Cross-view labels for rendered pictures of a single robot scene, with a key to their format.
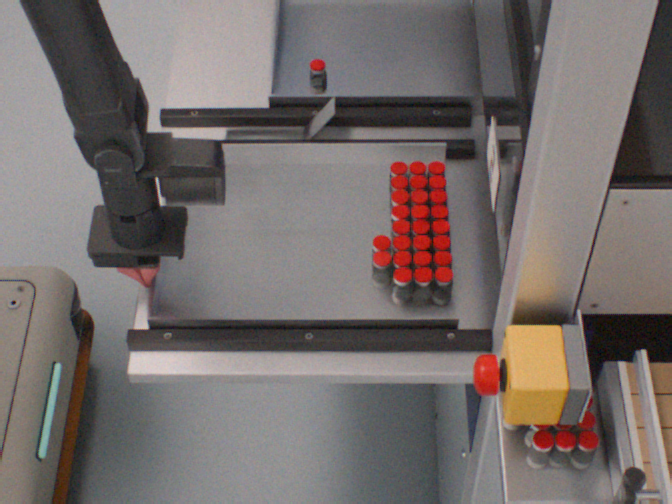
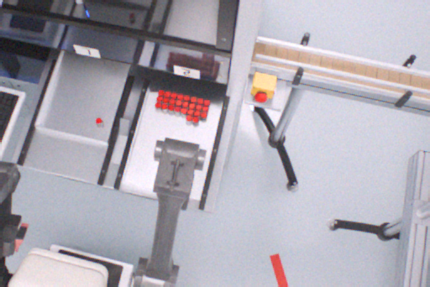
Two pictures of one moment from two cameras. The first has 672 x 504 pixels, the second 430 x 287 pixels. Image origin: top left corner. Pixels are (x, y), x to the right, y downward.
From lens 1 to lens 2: 115 cm
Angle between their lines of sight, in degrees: 35
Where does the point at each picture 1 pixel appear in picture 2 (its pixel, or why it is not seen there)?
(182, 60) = (67, 173)
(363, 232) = (173, 125)
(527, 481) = (275, 101)
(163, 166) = not seen: hidden behind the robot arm
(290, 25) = (61, 128)
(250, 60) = (76, 147)
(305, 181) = (144, 139)
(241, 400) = (112, 219)
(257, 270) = not seen: hidden behind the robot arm
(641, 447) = (280, 66)
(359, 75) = (97, 109)
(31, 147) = not seen: outside the picture
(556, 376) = (272, 78)
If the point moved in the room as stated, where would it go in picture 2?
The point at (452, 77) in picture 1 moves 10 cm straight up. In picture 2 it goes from (108, 77) to (104, 65)
